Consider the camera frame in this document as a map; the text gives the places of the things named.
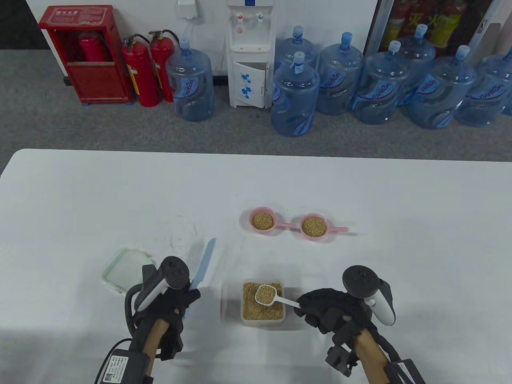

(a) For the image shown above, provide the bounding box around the person's left hand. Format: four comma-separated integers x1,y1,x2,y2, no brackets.
132,287,201,342

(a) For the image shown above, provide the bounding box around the person's right hand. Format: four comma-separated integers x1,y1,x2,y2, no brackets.
294,288,378,336

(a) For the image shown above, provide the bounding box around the white plastic coffee spoon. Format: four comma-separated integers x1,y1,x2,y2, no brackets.
255,284,304,308

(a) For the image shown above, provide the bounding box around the light blue plastic knife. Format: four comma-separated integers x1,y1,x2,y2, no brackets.
188,238,217,292

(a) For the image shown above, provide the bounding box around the clear green-rimmed container lid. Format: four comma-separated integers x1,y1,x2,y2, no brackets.
102,248,156,294

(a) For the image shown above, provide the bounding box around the clear plastic sesame container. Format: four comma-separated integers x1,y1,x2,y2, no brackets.
241,280,286,326

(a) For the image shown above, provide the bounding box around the white sesame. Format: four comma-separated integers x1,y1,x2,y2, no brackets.
243,282,284,320

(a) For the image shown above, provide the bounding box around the person's left forearm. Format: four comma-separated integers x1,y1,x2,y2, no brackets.
130,318,184,384

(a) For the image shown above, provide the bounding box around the person's right forearm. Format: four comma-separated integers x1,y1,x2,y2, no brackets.
348,326,400,384

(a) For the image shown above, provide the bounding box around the black grey hand controller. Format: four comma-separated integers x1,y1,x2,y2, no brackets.
342,265,396,328
125,256,190,330

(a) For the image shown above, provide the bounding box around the black labelled wrist box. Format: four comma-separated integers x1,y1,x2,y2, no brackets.
386,359,424,384
102,349,154,384

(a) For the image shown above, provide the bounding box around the row of blue water jugs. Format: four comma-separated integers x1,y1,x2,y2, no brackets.
271,24,512,138

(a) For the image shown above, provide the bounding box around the large blue water bottle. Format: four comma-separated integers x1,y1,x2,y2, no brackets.
165,38,216,122

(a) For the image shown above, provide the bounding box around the red fire extinguisher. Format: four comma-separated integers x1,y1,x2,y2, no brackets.
149,29,180,103
122,34,161,108

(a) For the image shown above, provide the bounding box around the red fire extinguisher cabinet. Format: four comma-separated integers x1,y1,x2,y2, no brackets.
39,5,134,106

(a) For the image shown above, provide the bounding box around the white water dispenser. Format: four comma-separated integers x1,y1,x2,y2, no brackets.
225,0,277,109

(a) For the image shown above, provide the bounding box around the red extinguisher inside cabinet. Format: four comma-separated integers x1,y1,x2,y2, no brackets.
78,32,110,62

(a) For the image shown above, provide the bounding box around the grey leaning panel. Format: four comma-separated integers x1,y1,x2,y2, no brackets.
466,22,502,60

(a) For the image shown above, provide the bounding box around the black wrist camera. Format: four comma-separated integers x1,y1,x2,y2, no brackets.
325,320,358,377
160,324,184,360

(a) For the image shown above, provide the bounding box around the pink handled bowl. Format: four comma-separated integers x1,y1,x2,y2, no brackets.
300,213,349,241
249,207,298,235

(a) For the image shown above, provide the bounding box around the white wall box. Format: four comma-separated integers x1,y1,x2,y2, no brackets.
177,0,199,19

